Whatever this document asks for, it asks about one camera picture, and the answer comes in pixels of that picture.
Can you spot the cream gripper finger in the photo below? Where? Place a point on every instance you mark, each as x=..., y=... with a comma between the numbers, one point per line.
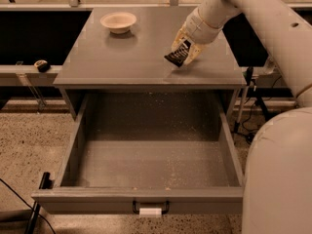
x=181, y=39
x=194, y=51

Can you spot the black drawer handle white tape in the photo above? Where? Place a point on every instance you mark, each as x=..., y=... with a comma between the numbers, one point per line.
x=150, y=209

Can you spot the black pole lower left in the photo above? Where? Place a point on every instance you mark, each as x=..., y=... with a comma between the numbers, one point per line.
x=44, y=184

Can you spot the grey cabinet with counter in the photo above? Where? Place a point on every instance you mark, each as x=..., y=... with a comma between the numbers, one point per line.
x=135, y=61

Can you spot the open grey top drawer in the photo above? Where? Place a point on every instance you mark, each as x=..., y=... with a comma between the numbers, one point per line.
x=149, y=148

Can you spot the black yellow tape measure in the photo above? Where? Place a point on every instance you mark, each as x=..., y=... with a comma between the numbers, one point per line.
x=42, y=65

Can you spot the black tripod stand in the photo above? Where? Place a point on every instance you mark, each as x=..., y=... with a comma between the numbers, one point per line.
x=250, y=92

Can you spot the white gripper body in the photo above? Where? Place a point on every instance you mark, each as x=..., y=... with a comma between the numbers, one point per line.
x=202, y=30

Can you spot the white paper bowl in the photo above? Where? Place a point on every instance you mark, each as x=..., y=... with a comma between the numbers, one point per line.
x=119, y=22

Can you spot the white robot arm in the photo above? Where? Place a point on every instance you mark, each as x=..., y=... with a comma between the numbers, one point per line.
x=277, y=185

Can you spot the black power adapter with cable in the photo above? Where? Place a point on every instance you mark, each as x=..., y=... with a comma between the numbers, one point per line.
x=250, y=124

